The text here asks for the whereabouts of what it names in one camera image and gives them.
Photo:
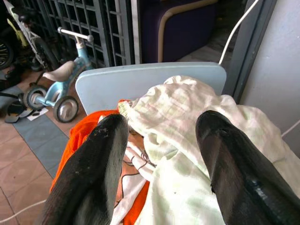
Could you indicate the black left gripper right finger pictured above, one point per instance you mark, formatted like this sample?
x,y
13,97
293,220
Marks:
x,y
239,168

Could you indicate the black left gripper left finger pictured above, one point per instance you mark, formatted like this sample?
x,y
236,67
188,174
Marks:
x,y
89,168

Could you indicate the orange garment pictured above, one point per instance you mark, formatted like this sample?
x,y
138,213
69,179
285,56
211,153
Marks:
x,y
77,138

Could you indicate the white printed garment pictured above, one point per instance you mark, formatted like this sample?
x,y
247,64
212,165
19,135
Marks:
x,y
131,178

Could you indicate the grey floor mat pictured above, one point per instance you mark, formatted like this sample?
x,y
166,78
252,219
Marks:
x,y
44,140

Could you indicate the pale green white cloth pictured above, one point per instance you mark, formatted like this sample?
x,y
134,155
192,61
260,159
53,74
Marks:
x,y
182,145

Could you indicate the white paper sheet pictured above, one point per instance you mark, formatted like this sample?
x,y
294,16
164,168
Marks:
x,y
37,114

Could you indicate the light blue kids tricycle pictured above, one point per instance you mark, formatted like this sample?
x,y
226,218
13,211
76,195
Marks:
x,y
63,82

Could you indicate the black sandal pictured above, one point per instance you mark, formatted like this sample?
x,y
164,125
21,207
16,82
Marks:
x,y
15,112

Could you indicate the light blue chair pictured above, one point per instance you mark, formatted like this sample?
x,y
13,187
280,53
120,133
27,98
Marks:
x,y
131,84

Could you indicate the dark metal lattice gate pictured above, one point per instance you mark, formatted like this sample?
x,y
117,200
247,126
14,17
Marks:
x,y
93,25

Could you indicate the white green bicycle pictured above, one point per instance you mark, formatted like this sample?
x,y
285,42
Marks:
x,y
25,35

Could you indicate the dark purple armchair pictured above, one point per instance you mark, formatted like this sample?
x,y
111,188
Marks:
x,y
182,28

